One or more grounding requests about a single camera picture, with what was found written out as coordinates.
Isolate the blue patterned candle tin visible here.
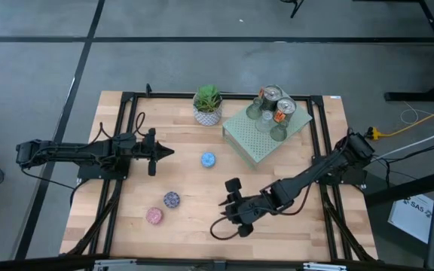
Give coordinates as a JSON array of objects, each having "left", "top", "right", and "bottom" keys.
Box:
[{"left": 200, "top": 151, "right": 217, "bottom": 169}]

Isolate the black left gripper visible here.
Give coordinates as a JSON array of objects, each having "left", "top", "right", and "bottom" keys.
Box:
[{"left": 132, "top": 127, "right": 176, "bottom": 177}]

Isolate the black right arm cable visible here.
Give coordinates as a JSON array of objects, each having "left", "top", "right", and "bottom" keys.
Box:
[{"left": 209, "top": 216, "right": 243, "bottom": 241}]

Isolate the black chair base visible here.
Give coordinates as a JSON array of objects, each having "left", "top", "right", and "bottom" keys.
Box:
[{"left": 280, "top": 0, "right": 305, "bottom": 19}]

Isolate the silver ribbed candle jar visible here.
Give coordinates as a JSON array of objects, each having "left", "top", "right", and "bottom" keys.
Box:
[
  {"left": 273, "top": 96, "right": 298, "bottom": 124},
  {"left": 261, "top": 84, "right": 284, "bottom": 112}
]

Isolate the black floor beam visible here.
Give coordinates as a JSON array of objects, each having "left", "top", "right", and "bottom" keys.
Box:
[{"left": 363, "top": 167, "right": 434, "bottom": 208}]

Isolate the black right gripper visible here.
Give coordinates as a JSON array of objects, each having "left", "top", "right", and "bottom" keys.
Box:
[{"left": 219, "top": 177, "right": 269, "bottom": 238}]

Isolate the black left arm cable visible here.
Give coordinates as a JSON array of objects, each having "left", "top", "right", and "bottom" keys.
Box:
[{"left": 98, "top": 111, "right": 147, "bottom": 141}]

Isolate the green perforated metal shelf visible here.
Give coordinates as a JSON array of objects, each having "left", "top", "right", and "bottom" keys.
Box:
[{"left": 221, "top": 84, "right": 313, "bottom": 169}]

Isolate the silver aluminium bracket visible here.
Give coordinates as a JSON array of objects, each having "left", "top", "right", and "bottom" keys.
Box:
[
  {"left": 92, "top": 258, "right": 138, "bottom": 271},
  {"left": 302, "top": 262, "right": 348, "bottom": 271}
]

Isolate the succulent in white patterned pot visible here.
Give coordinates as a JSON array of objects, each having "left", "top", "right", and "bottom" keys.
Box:
[{"left": 192, "top": 84, "right": 224, "bottom": 127}]

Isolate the dark floral candle tin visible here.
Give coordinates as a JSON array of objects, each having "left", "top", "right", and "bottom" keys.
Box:
[{"left": 163, "top": 191, "right": 181, "bottom": 209}]

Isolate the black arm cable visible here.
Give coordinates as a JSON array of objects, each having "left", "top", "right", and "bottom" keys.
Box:
[
  {"left": 98, "top": 111, "right": 147, "bottom": 141},
  {"left": 209, "top": 216, "right": 243, "bottom": 241}
]

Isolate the thin white cable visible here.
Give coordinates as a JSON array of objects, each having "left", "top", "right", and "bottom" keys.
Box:
[{"left": 400, "top": 102, "right": 434, "bottom": 126}]

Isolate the grey-green glass candlestick holder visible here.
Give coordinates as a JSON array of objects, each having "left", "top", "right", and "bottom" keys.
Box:
[{"left": 245, "top": 96, "right": 264, "bottom": 120}]

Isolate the pink patterned candle tin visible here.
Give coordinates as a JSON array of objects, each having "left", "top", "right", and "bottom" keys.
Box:
[{"left": 145, "top": 207, "right": 164, "bottom": 226}]

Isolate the white cardboard box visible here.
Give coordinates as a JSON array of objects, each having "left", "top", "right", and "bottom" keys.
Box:
[{"left": 387, "top": 193, "right": 434, "bottom": 245}]

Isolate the black aluminium table frame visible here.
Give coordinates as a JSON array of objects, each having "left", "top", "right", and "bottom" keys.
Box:
[{"left": 60, "top": 83, "right": 378, "bottom": 264}]

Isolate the black desk frame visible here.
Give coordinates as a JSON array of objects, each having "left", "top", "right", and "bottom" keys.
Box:
[{"left": 352, "top": 0, "right": 434, "bottom": 102}]

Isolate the yellow extension cable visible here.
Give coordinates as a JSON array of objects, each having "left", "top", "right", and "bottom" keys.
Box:
[{"left": 367, "top": 100, "right": 434, "bottom": 141}]

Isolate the clear glass candlestick holder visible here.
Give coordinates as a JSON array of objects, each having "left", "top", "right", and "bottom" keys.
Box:
[{"left": 255, "top": 109, "right": 277, "bottom": 133}]

